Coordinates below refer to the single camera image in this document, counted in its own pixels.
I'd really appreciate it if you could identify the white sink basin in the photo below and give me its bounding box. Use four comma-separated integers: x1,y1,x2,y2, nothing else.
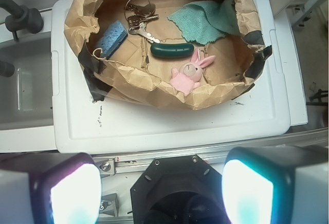
1,10,56,153

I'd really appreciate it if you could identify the black faucet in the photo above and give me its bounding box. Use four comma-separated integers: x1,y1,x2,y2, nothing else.
1,0,44,42

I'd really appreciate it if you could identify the bunch of metal keys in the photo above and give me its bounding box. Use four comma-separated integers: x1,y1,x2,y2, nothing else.
124,0,160,44

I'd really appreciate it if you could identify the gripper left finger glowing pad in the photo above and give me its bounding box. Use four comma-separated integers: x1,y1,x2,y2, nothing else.
1,152,102,223

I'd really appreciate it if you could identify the teal blue cloth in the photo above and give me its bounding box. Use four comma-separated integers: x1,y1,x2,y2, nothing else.
168,0,240,45

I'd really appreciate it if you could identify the pink plush bunny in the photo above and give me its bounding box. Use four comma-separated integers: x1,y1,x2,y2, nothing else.
169,48,216,97

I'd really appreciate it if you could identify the blue sponge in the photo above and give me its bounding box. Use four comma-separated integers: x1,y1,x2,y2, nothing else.
96,21,127,59

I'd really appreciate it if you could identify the white plastic tray lid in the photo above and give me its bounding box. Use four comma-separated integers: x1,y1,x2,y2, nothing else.
51,0,291,154

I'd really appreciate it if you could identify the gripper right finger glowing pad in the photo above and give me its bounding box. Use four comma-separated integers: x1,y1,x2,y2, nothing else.
222,145,328,223

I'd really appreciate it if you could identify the brown paper bag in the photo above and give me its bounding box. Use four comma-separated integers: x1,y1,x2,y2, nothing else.
64,0,272,110

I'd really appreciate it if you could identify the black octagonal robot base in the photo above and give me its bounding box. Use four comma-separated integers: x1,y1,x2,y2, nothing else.
130,155,230,223

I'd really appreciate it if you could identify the dark green toy cucumber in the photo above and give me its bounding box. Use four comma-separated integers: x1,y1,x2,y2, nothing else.
150,43,194,59

